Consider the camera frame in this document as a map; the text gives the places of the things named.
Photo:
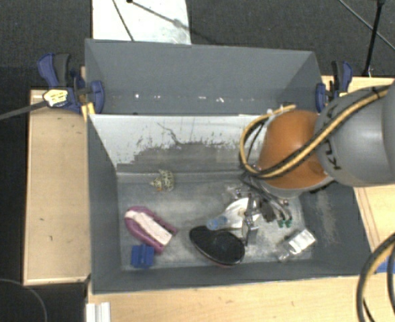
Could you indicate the grey metal bin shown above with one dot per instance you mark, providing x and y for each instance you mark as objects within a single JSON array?
[{"x": 190, "y": 79}]

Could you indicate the blue block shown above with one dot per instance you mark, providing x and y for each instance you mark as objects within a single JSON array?
[{"x": 143, "y": 257}]

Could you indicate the small clear blue bottle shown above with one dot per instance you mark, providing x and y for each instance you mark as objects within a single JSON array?
[{"x": 217, "y": 222}]

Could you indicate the speckled seashell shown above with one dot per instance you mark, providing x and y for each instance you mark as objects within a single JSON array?
[{"x": 163, "y": 179}]

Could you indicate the white cup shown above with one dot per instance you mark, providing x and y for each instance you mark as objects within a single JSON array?
[{"x": 235, "y": 210}]

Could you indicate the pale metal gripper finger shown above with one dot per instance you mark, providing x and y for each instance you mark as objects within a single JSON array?
[
  {"x": 250, "y": 237},
  {"x": 251, "y": 220}
]

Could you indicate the pale wood board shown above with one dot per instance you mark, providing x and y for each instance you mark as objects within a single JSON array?
[{"x": 56, "y": 186}]

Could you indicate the clear plastic bottle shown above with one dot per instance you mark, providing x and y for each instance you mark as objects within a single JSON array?
[{"x": 297, "y": 243}]

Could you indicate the black oval paddle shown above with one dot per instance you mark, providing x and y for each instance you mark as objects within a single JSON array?
[{"x": 217, "y": 245}]

